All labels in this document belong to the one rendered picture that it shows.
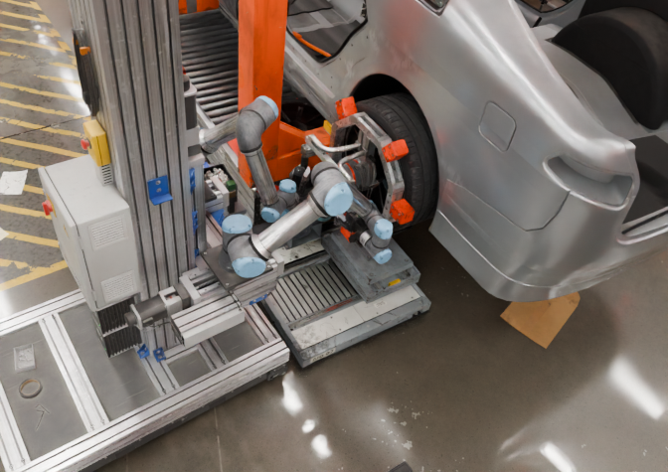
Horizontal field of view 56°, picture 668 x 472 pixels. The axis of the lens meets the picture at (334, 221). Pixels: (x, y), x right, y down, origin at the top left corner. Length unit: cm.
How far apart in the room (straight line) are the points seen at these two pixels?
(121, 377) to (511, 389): 194
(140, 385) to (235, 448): 52
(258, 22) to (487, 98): 104
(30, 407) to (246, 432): 94
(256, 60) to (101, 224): 109
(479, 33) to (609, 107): 152
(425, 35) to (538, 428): 199
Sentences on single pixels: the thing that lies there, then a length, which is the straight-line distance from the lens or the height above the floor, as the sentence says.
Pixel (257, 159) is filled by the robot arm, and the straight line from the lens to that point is 255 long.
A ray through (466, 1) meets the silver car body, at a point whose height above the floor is 177.
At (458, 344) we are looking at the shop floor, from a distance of 355.
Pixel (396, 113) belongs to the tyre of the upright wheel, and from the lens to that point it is 291.
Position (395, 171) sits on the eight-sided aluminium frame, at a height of 100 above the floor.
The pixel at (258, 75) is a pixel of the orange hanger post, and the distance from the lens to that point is 297.
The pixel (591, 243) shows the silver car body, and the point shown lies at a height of 121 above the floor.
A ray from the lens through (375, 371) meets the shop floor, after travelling 334.
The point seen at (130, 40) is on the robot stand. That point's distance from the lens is 199.
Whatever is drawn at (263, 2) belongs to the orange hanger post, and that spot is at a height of 157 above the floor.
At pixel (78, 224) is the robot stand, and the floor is 123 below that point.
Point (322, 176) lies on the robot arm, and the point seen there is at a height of 129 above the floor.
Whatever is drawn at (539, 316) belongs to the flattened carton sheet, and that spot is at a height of 1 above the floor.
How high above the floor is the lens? 279
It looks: 44 degrees down
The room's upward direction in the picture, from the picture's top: 9 degrees clockwise
